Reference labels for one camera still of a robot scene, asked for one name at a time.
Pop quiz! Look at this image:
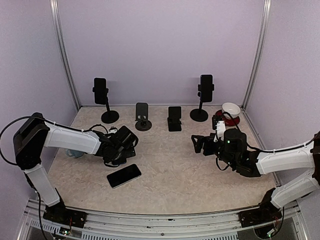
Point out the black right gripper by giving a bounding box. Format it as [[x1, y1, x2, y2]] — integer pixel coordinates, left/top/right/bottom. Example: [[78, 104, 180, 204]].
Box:
[[191, 132, 237, 168]]

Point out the black smartphone blue edge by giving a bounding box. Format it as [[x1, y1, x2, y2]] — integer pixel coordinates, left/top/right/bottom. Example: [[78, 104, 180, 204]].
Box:
[[104, 158, 127, 168]]

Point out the black round-base pole stand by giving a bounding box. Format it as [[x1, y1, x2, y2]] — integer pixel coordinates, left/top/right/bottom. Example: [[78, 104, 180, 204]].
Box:
[[190, 84, 209, 122]]

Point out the black folding phone stand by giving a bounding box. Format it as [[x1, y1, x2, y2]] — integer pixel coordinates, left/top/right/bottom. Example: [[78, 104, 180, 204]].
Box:
[[167, 106, 182, 132]]

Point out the black smartphone silver edge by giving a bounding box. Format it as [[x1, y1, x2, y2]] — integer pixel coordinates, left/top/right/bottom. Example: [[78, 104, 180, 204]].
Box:
[[106, 164, 142, 188]]

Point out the brown-base plate phone stand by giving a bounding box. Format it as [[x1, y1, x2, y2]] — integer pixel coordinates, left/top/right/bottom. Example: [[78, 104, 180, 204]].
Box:
[[135, 102, 152, 132]]

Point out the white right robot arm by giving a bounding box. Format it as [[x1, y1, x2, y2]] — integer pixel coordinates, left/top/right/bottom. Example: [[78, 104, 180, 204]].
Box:
[[191, 128, 320, 222]]

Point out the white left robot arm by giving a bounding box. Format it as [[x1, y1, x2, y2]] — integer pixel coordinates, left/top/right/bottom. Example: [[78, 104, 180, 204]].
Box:
[[13, 112, 139, 224]]

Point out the red round saucer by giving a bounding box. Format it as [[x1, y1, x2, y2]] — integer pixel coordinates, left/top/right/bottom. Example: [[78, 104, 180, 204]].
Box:
[[215, 109, 240, 127]]

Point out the light blue mug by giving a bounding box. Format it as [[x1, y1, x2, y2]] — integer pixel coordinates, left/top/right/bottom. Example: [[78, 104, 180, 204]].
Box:
[[66, 149, 85, 159]]

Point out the white ceramic bowl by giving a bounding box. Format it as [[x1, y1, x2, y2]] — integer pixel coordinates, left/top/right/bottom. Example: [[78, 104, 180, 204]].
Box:
[[221, 102, 241, 119]]

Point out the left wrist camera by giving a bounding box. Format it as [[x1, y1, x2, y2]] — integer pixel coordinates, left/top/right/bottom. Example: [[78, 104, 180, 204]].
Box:
[[108, 126, 118, 134]]

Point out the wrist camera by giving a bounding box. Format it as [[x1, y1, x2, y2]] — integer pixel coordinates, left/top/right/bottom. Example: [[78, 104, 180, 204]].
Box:
[[108, 126, 118, 134], [212, 115, 226, 142]]

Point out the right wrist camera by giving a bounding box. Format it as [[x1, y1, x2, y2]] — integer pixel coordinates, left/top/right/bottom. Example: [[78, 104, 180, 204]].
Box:
[[212, 115, 226, 142]]

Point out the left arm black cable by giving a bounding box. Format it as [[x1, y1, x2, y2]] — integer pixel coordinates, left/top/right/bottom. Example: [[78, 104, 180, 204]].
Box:
[[0, 115, 111, 226]]

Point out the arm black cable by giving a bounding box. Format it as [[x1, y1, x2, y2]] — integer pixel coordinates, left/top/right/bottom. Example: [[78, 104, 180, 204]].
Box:
[[0, 115, 111, 226], [214, 111, 320, 172]]

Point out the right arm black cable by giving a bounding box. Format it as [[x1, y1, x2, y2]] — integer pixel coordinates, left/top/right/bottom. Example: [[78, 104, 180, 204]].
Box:
[[214, 111, 320, 172]]

